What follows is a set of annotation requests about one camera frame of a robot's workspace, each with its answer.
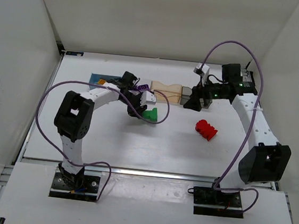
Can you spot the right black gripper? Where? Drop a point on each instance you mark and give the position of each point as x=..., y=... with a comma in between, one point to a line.
x=199, y=94

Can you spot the yellow lego block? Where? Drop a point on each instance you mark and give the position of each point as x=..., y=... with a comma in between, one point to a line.
x=102, y=82

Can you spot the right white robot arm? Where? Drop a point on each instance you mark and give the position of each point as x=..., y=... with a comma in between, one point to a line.
x=266, y=159

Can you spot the red lego block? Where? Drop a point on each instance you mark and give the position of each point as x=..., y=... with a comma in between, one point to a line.
x=206, y=130

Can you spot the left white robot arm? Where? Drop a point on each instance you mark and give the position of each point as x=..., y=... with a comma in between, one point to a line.
x=75, y=113

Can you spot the aluminium table rail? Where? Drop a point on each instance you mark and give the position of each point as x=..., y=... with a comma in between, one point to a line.
x=132, y=171

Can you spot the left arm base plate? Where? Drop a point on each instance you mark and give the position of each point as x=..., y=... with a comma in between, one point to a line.
x=87, y=191

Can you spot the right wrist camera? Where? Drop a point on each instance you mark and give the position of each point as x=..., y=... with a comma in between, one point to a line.
x=202, y=70

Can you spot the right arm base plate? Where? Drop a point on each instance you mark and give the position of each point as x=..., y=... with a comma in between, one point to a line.
x=209, y=202

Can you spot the orange container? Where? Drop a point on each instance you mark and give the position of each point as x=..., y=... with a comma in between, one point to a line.
x=172, y=92

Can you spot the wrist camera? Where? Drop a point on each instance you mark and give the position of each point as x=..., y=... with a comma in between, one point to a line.
x=149, y=97
x=202, y=70

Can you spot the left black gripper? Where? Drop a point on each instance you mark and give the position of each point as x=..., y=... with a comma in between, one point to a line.
x=135, y=106

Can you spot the blue container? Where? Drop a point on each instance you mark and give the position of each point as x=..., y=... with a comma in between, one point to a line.
x=106, y=80

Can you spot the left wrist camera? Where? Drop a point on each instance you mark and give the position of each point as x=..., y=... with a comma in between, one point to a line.
x=149, y=97

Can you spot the green lego block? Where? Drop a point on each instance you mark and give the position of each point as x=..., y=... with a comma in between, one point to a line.
x=150, y=115

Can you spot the purple lego block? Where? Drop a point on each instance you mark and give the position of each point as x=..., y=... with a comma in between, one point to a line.
x=143, y=87

